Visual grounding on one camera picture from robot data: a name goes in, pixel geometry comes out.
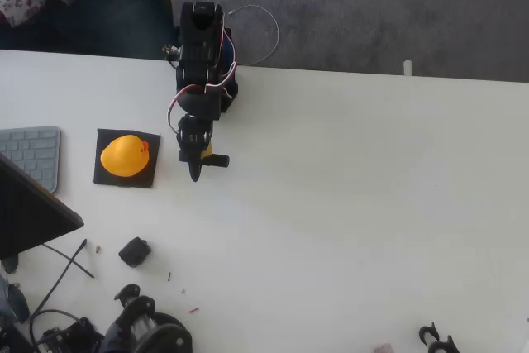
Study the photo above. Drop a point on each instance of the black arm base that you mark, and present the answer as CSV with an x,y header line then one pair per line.
x,y
229,96

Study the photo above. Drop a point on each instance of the black oval object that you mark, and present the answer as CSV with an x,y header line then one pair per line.
x,y
10,264

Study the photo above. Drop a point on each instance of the small white post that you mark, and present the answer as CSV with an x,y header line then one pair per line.
x,y
408,68

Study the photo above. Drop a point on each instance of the dark sunglasses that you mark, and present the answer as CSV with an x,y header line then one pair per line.
x,y
16,301

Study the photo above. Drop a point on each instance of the person in floral shirt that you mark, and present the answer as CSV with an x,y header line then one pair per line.
x,y
115,18

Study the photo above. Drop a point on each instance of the small black camera box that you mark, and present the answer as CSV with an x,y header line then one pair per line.
x,y
134,252

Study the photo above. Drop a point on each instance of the metal clamp screw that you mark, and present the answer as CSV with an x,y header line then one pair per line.
x,y
171,52

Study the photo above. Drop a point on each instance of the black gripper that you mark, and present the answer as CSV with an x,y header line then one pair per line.
x,y
193,147

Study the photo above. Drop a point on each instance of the black laptop screen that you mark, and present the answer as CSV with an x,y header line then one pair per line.
x,y
29,216

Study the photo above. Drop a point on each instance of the black square mat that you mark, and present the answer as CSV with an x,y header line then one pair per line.
x,y
103,179

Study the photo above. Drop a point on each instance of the yellow rubber duck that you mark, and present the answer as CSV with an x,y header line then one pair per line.
x,y
124,158

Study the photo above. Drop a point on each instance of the black hook clamp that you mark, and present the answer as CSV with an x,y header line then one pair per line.
x,y
427,333
444,346

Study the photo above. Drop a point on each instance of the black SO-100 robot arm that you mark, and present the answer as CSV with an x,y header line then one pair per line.
x,y
198,59

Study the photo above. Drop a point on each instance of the grey keyboard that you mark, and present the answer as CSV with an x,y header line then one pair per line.
x,y
33,154

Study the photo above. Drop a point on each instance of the yellow adhesive tape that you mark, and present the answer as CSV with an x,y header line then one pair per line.
x,y
208,150

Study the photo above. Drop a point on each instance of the blue table clamp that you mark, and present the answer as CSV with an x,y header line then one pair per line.
x,y
230,51

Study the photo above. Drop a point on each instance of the black motor assembly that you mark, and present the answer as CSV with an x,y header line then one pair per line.
x,y
66,338

